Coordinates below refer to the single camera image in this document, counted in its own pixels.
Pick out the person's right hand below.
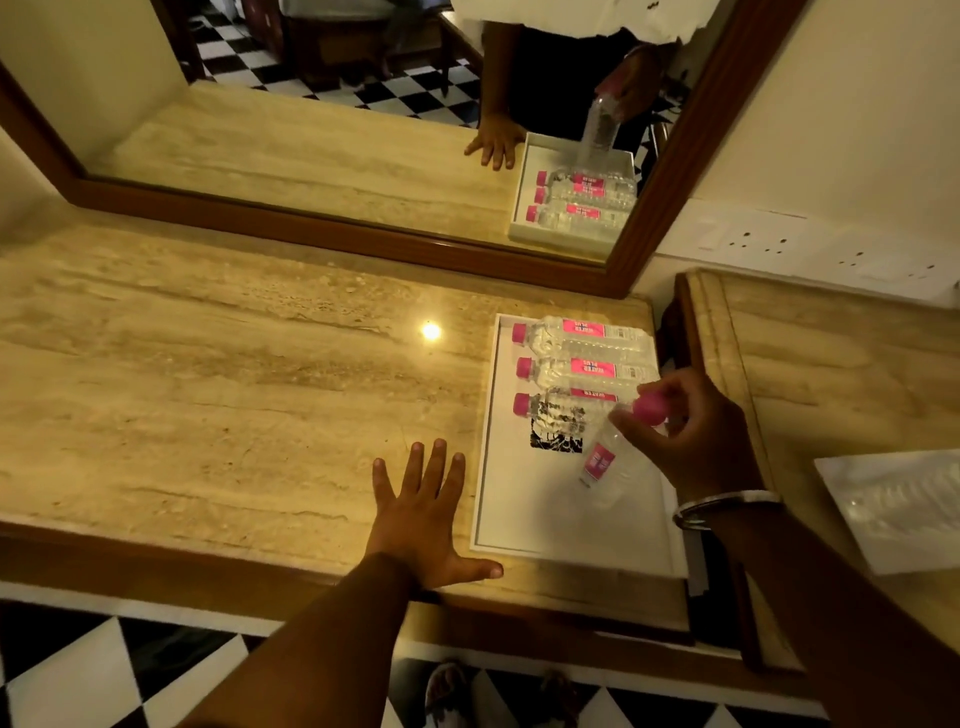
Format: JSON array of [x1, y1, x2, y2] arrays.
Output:
[[609, 367, 765, 511]]

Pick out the person's left hand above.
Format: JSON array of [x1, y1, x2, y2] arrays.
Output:
[[371, 438, 505, 594]]

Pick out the pink cap water bottle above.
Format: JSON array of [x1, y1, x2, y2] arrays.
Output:
[[512, 316, 654, 355], [513, 387, 639, 438], [577, 391, 670, 507], [516, 356, 661, 391]]

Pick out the person's right forearm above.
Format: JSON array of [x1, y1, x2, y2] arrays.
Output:
[[705, 501, 960, 728]]

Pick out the person's left forearm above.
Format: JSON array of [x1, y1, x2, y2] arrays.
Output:
[[176, 553, 423, 728]]

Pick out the white rectangular tray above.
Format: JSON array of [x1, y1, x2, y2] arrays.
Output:
[[471, 313, 690, 580]]

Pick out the silver bangle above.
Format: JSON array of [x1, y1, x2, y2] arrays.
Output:
[[672, 489, 785, 532]]

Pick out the dark sandal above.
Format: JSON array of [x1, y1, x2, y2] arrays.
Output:
[[423, 660, 475, 728], [540, 669, 584, 728]]

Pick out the wooden side desk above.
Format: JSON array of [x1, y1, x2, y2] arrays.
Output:
[[671, 268, 960, 672]]

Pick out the white wall socket panel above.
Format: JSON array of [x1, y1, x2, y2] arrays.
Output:
[[656, 198, 960, 309]]

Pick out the wooden framed wall mirror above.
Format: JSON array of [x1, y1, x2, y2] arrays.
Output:
[[0, 0, 807, 300]]

